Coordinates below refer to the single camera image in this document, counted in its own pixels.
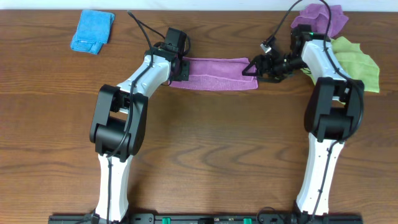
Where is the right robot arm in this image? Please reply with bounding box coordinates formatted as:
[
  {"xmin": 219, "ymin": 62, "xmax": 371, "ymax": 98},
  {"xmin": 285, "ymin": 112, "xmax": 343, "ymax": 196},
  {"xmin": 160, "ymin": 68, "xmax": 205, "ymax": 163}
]
[{"xmin": 242, "ymin": 24, "xmax": 364, "ymax": 223}]

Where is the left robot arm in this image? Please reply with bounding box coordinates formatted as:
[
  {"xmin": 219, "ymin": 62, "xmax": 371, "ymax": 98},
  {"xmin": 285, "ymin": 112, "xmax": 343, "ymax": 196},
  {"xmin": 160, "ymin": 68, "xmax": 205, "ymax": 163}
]
[{"xmin": 89, "ymin": 28, "xmax": 190, "ymax": 223}]

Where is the folded blue cloth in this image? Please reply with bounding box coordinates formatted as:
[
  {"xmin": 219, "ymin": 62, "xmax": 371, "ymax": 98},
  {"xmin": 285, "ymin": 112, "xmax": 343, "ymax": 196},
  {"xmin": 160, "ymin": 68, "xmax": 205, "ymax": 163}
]
[{"xmin": 70, "ymin": 10, "xmax": 115, "ymax": 55}]

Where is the crumpled purple cloth at back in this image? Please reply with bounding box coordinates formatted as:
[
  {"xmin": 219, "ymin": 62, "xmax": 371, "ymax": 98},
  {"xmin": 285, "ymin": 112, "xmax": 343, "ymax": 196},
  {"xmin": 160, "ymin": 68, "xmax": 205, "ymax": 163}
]
[{"xmin": 290, "ymin": 4, "xmax": 349, "ymax": 37}]

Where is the purple microfiber cloth with label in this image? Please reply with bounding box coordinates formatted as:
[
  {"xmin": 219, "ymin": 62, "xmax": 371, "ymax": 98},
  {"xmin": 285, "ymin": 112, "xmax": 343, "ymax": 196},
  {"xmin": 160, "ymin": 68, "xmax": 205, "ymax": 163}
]
[{"xmin": 170, "ymin": 57, "xmax": 258, "ymax": 91}]

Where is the crumpled green cloth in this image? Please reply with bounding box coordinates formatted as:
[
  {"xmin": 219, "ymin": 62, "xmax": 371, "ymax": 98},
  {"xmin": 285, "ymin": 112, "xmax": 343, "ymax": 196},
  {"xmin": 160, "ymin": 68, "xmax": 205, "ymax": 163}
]
[{"xmin": 301, "ymin": 37, "xmax": 379, "ymax": 93}]

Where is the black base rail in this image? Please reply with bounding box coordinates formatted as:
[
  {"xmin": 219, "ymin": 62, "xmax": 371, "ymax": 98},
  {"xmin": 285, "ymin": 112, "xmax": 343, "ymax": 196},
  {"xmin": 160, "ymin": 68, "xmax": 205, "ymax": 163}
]
[{"xmin": 48, "ymin": 212, "xmax": 363, "ymax": 224}]

